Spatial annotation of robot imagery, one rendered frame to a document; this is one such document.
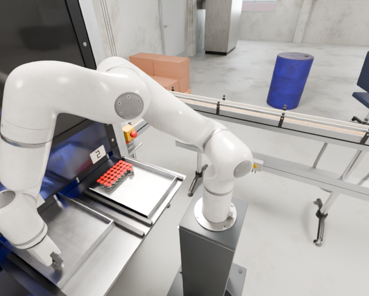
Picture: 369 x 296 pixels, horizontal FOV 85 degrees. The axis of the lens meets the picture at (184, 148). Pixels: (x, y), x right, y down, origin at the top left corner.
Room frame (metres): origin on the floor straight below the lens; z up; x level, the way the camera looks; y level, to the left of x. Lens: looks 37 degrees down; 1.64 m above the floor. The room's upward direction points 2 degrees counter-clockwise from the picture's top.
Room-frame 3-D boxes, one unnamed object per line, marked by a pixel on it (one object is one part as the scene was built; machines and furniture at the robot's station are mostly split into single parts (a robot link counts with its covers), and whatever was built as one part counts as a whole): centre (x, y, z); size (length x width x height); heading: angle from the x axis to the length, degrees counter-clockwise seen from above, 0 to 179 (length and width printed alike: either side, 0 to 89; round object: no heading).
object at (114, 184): (0.75, 0.33, 0.90); 0.18 x 0.02 x 0.05; 152
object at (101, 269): (0.57, 0.37, 0.87); 0.70 x 0.48 x 0.02; 152
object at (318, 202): (1.04, -1.16, 0.07); 0.50 x 0.08 x 0.14; 152
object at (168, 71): (3.94, 0.56, 0.36); 1.28 x 0.88 x 0.73; 64
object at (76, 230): (0.46, 0.51, 0.90); 0.34 x 0.26 x 0.04; 62
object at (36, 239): (0.33, 0.45, 1.11); 0.09 x 0.08 x 0.03; 62
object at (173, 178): (0.71, 0.25, 0.90); 0.34 x 0.26 x 0.04; 62
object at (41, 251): (0.33, 0.45, 1.05); 0.10 x 0.07 x 0.11; 62
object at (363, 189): (1.32, -0.63, 0.49); 1.60 x 0.08 x 0.12; 62
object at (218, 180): (0.52, -0.14, 1.16); 0.19 x 0.12 x 0.24; 21
